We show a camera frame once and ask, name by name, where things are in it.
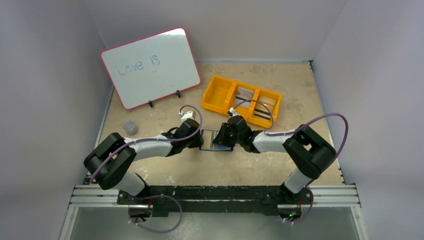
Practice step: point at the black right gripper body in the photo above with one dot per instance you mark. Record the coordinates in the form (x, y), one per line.
(227, 135)

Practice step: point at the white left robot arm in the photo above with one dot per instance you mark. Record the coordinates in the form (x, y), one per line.
(110, 161)

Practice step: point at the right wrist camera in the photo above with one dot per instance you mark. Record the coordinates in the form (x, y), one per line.
(232, 112)

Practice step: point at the pink framed whiteboard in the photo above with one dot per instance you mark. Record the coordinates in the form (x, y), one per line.
(151, 68)

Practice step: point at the card in bin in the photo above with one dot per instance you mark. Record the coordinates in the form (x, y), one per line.
(264, 108)
(243, 94)

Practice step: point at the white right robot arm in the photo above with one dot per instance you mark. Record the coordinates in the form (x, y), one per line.
(311, 153)

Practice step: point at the yellow plastic bin tray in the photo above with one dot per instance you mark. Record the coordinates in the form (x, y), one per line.
(220, 94)

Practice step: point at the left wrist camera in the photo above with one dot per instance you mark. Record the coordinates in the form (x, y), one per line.
(186, 115)

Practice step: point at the card in middle bin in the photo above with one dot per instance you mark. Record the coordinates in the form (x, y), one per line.
(243, 94)

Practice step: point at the card in right bin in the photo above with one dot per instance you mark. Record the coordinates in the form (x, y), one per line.
(264, 108)

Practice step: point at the small clear plastic cup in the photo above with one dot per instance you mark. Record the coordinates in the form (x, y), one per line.
(130, 127)

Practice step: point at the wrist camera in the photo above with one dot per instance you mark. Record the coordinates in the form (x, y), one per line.
(186, 115)
(232, 112)

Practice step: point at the aluminium frame rail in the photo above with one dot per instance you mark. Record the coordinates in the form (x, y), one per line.
(323, 196)

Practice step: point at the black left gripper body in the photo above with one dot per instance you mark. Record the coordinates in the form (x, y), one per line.
(197, 139)

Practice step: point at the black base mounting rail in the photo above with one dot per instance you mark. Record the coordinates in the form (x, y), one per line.
(268, 200)

